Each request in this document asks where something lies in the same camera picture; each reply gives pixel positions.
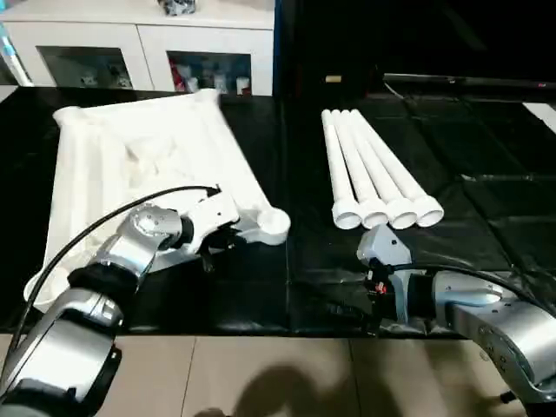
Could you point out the white plastic table top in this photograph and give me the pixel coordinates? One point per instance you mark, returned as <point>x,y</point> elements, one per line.
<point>148,165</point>

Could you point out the white plastic table leg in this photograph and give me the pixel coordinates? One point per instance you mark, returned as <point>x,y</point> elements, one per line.
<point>337,165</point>
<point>356,165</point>
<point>393,165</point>
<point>375,165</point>

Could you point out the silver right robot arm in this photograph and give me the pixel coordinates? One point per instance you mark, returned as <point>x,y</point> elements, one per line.
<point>495,321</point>

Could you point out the black work mat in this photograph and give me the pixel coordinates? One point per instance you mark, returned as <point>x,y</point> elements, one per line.
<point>295,287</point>

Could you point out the red bottle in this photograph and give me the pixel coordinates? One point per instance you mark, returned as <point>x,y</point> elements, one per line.
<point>180,80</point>

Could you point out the small tan label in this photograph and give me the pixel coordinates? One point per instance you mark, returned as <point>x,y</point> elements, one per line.
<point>334,79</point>

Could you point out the white glass-door cabinet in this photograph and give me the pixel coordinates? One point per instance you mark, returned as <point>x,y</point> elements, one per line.
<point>148,39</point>

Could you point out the small silver ornament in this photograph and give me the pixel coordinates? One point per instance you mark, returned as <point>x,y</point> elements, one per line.
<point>178,7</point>

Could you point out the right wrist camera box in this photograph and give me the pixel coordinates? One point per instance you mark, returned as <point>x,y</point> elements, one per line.
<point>387,248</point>

